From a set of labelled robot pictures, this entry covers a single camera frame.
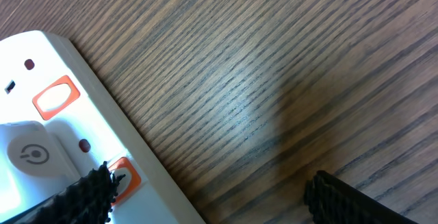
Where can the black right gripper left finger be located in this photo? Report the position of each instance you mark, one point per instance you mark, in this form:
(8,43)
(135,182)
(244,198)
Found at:
(87,201)

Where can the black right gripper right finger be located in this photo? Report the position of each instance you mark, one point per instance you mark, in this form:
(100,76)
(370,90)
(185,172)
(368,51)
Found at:
(332,201)

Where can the white charger plug adapter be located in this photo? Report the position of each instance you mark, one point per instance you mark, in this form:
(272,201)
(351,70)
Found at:
(34,167)

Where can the white power strip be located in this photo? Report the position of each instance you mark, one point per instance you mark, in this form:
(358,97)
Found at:
(45,79)

